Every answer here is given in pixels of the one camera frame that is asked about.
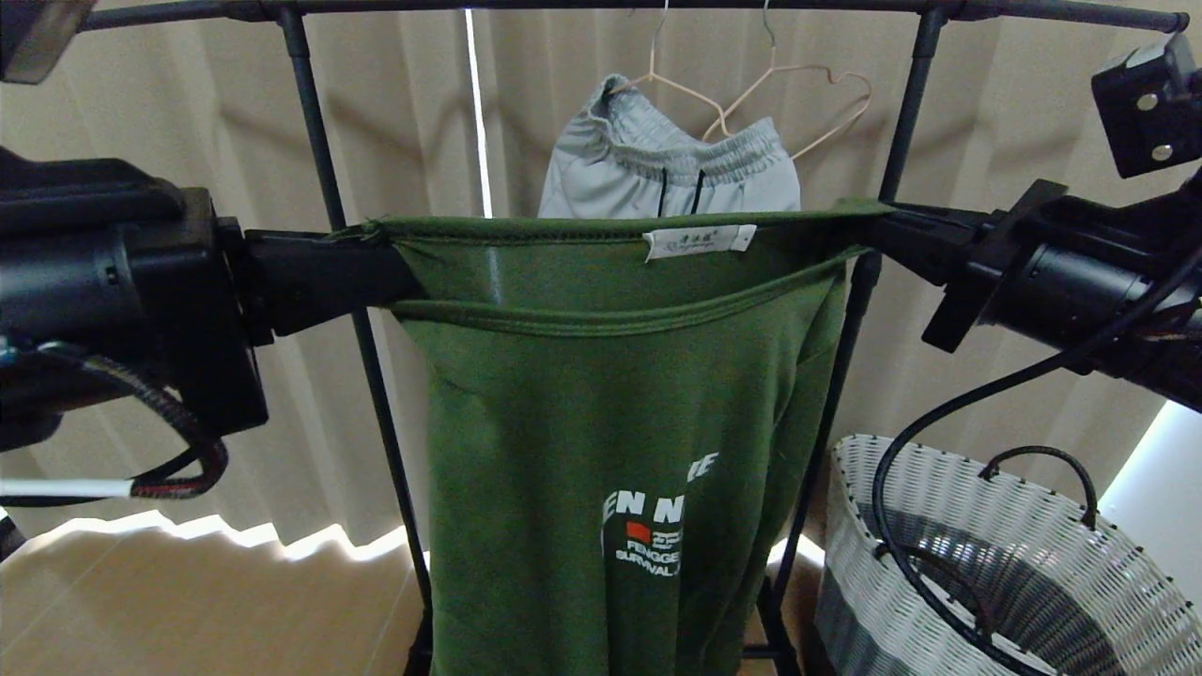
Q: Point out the pale grey shorts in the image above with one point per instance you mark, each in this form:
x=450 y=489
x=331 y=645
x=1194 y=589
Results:
x=610 y=178

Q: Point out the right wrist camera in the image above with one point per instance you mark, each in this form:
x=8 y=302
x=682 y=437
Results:
x=1146 y=113

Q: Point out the black clothes rack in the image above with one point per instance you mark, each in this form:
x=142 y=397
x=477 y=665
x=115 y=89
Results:
x=303 y=94

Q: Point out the white laundry basket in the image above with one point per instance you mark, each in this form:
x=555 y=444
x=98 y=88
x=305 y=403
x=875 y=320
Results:
x=864 y=563

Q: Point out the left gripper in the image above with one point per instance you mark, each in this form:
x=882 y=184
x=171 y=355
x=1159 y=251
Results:
x=216 y=310

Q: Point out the pink clothes hanger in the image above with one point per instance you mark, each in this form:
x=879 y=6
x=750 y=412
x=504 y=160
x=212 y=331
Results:
x=742 y=101
x=688 y=93

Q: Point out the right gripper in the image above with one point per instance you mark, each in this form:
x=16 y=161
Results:
x=1061 y=272

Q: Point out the green garment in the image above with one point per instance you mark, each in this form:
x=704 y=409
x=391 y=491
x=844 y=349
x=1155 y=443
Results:
x=563 y=422

